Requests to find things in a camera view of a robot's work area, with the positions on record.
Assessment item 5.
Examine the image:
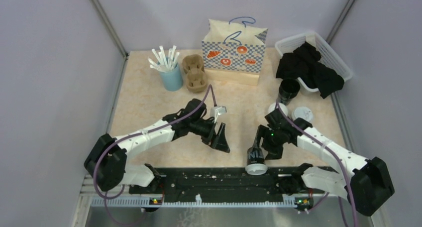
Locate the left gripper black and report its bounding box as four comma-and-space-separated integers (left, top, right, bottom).
190, 118, 230, 153

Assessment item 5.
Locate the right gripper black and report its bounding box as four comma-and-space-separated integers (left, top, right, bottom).
250, 125, 285, 161

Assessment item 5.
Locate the stack of black cups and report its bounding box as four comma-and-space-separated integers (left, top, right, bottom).
277, 79, 301, 106

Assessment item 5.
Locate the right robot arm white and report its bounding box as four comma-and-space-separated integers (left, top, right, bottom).
252, 109, 395, 217

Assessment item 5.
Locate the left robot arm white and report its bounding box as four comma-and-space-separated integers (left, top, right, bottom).
84, 99, 230, 194

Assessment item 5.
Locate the checkered paper takeout bag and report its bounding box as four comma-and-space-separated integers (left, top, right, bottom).
202, 16, 268, 86

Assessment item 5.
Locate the stack of white lids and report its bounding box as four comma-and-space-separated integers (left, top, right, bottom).
267, 103, 289, 116

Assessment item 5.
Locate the blue straw holder cup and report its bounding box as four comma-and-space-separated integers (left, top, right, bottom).
159, 64, 184, 92

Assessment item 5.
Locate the cardboard cup carrier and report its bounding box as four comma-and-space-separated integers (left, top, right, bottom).
182, 54, 208, 93

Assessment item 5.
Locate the black cloth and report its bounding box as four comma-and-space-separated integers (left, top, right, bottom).
276, 42, 345, 99

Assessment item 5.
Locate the white wrapped straws bundle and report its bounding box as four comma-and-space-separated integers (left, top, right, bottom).
148, 45, 180, 73

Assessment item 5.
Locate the white plastic basket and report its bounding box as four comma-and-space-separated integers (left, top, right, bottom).
275, 32, 353, 99

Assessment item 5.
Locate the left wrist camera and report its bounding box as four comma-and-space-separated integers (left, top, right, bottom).
210, 106, 227, 123

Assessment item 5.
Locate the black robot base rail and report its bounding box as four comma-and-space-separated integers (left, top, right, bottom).
115, 166, 325, 208

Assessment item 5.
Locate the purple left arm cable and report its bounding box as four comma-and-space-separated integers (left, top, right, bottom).
93, 84, 218, 227

